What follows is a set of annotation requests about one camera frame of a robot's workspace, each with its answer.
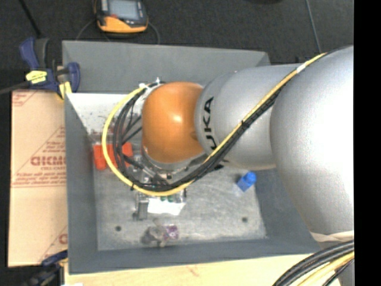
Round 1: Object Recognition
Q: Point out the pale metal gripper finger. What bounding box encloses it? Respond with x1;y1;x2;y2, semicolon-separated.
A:
132;201;149;222

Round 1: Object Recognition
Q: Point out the grey and purple crumpled packet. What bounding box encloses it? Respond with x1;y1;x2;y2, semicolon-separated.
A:
139;218;181;248

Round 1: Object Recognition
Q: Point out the grey metal bin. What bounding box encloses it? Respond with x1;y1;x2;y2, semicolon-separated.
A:
61;40;323;274

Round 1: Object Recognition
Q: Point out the orange-red flat block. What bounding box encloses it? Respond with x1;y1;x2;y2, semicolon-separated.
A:
93;142;133;171

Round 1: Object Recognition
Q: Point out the blue small block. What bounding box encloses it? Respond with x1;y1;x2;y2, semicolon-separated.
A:
232;171;258;197

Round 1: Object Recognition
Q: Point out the brown cardboard board red print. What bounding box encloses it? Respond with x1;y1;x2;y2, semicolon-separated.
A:
7;89;69;268

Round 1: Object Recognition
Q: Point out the black cylinder on white bracket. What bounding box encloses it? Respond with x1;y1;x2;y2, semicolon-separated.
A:
147;189;188;216

